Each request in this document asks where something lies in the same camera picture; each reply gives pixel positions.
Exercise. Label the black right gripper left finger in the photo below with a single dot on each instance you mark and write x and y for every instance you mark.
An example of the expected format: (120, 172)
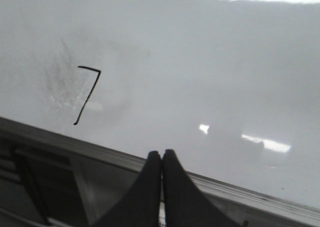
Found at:
(139, 207)

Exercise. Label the white whiteboard with metal frame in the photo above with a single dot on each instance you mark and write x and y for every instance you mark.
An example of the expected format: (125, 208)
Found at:
(233, 86)

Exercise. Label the black chair backrest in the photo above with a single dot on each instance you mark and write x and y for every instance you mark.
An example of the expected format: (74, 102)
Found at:
(37, 185)

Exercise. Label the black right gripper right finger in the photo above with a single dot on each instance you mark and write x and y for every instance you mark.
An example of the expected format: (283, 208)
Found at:
(184, 203)

